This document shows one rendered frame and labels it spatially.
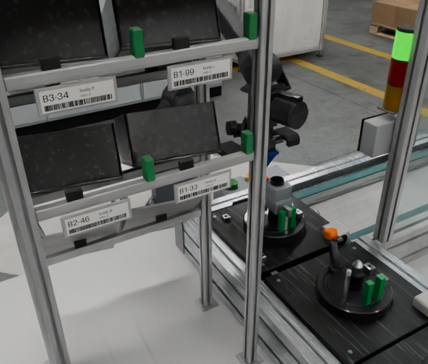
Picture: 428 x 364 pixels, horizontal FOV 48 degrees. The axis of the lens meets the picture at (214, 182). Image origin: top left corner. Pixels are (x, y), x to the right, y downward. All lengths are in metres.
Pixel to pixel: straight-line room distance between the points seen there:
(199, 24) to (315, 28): 5.17
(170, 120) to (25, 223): 0.24
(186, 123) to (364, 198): 0.78
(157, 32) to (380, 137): 0.54
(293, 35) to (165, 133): 4.96
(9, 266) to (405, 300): 0.89
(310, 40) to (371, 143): 4.81
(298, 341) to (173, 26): 0.56
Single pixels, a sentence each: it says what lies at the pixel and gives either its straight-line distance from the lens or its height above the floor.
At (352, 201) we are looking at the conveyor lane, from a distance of 1.35.
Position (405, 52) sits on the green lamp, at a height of 1.38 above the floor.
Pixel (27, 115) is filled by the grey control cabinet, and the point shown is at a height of 0.19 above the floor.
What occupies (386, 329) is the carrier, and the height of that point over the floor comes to 0.97.
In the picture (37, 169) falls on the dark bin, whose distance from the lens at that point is 0.64.
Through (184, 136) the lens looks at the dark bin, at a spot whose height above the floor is 1.33.
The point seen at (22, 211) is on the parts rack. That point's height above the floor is 1.32.
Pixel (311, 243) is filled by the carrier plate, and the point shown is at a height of 0.97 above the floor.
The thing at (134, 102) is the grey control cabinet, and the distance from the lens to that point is 4.22.
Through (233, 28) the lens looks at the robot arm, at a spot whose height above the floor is 1.39.
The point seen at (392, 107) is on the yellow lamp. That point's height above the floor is 1.27.
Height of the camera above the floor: 1.63
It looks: 31 degrees down
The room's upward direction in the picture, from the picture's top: 1 degrees counter-clockwise
